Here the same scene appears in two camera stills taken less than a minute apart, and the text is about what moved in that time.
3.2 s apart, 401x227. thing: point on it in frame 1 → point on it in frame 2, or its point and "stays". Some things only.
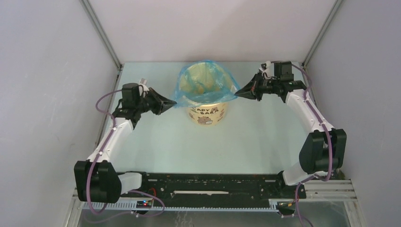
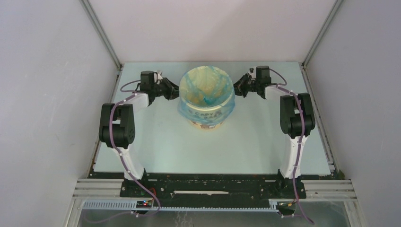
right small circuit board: [286, 205] stays
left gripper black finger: [160, 104] → [171, 90]
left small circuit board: [143, 204] stays
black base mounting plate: [214, 187] stays
